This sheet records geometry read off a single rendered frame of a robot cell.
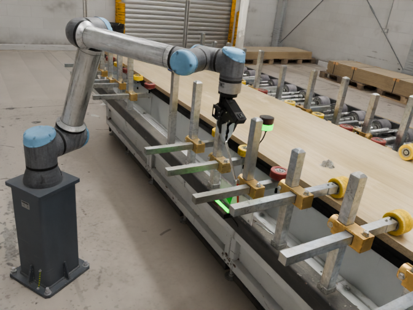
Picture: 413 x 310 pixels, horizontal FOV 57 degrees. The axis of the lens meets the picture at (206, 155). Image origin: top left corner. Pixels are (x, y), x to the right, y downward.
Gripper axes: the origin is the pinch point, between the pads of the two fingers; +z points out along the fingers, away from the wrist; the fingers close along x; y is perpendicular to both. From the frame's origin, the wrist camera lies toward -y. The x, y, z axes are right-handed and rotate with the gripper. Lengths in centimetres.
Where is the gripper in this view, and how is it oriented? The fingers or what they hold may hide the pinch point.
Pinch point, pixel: (225, 140)
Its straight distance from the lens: 156.6
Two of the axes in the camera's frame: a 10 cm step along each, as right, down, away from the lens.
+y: -4.9, -4.1, 7.7
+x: -8.7, 1.2, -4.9
